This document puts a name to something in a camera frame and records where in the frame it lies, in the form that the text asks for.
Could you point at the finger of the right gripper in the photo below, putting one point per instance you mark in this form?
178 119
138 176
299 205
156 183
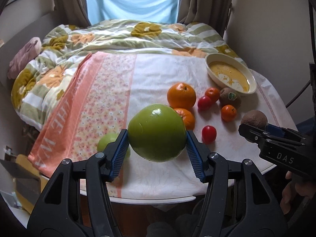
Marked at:
291 137
274 130

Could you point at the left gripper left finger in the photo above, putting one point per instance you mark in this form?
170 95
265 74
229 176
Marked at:
57 212

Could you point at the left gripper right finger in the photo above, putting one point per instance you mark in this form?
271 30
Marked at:
238 201

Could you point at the brown kiwi without visible sticker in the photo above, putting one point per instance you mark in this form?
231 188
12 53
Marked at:
256 119

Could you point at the small mandarin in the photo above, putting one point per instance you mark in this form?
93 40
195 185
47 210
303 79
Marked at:
213 93
228 113

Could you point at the red tomato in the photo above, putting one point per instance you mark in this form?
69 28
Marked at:
204 103
209 134

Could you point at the brown kiwi with green sticker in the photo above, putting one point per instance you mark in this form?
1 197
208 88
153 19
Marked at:
229 96

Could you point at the small green apple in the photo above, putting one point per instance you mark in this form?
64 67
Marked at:
105 140

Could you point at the large orange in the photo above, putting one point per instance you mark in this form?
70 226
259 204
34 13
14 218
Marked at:
187 117
181 95

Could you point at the large green apple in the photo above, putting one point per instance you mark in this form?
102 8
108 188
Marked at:
157 133

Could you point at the person's right hand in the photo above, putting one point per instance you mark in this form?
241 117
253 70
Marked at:
291 190

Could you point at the cream yellow ceramic bowl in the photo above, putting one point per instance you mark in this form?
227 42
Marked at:
226 71

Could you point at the white pink floral tablecloth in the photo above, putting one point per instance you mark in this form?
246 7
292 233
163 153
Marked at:
103 94

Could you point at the green striped floral duvet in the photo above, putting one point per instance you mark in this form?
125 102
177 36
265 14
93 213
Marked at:
40 85

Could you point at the right brown curtain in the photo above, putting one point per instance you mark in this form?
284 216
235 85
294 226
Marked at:
214 13

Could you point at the brown curtain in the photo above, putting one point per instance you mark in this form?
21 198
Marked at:
73 12
214 13

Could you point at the pink pillow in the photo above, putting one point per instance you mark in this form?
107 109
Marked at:
27 53

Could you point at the grey headboard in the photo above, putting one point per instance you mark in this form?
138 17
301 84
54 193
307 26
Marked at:
39 28

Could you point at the light blue window cloth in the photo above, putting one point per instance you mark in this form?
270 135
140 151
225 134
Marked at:
157 11

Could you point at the left brown curtain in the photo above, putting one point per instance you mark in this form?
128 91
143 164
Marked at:
73 12

